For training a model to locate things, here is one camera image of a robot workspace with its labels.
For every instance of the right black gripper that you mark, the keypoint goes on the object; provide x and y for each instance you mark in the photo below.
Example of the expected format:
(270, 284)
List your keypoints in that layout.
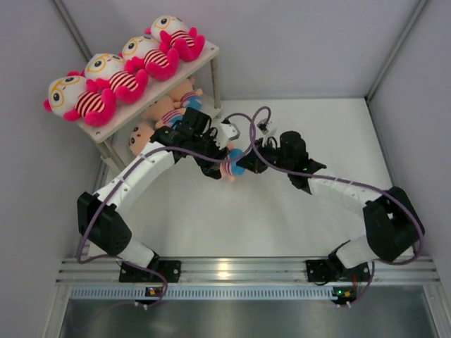
(251, 162)

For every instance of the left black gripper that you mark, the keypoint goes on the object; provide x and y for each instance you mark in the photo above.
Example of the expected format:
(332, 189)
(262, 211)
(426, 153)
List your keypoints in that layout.
(216, 152)

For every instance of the boy plush showing black hair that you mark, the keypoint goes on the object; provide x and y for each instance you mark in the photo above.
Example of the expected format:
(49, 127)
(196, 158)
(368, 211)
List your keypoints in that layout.
(231, 169)

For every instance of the boy plush face up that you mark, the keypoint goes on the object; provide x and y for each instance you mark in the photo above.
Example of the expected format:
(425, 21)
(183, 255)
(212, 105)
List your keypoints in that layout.
(163, 112)
(186, 96)

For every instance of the boy plush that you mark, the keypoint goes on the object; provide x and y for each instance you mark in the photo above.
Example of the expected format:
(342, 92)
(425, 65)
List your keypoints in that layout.
(139, 137)

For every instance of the panda plush with glasses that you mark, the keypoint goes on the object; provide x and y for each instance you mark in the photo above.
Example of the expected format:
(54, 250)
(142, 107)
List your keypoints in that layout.
(74, 97)
(174, 33)
(109, 71)
(160, 61)

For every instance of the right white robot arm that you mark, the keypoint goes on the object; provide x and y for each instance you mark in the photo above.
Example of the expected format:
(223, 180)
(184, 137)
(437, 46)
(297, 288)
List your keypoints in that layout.
(390, 222)

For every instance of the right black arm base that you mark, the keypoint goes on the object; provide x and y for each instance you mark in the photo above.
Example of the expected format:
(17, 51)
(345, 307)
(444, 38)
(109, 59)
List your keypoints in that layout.
(323, 271)

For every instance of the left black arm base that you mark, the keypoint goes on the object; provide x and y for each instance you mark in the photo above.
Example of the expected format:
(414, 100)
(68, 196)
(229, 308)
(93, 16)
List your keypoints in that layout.
(170, 270)

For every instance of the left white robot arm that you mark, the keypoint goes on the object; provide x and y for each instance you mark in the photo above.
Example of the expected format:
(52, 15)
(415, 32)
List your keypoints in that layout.
(101, 214)

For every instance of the white two-tier shelf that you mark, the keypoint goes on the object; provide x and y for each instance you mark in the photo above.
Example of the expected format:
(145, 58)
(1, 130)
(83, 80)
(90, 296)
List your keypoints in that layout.
(112, 138)

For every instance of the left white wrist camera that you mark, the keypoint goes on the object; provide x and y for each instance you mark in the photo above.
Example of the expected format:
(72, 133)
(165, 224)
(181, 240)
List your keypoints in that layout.
(226, 133)

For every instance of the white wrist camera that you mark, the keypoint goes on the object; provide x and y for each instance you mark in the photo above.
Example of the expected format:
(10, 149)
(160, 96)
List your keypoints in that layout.
(266, 128)
(226, 133)

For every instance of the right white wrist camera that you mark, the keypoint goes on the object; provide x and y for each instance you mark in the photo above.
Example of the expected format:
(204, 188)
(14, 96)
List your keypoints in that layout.
(266, 128)

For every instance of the aluminium mounting rail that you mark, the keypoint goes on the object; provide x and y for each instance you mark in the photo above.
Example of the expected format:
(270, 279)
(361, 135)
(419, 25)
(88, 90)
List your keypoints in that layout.
(285, 270)

